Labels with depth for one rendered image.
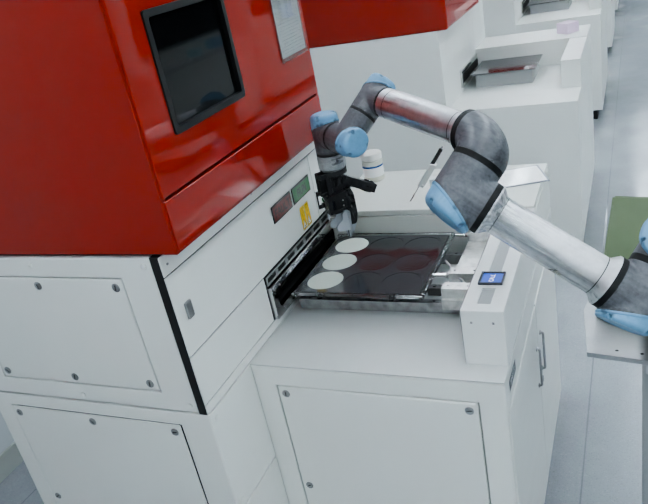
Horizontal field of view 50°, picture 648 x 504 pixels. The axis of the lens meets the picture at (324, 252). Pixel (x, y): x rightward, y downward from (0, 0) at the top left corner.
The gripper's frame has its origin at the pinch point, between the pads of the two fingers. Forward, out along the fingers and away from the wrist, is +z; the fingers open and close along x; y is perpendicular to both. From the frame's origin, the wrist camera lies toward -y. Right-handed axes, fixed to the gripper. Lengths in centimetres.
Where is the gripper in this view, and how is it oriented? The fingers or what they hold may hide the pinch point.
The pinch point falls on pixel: (352, 231)
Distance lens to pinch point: 197.5
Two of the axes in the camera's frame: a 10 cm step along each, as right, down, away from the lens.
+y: -8.6, 3.6, -3.7
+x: 4.8, 3.0, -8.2
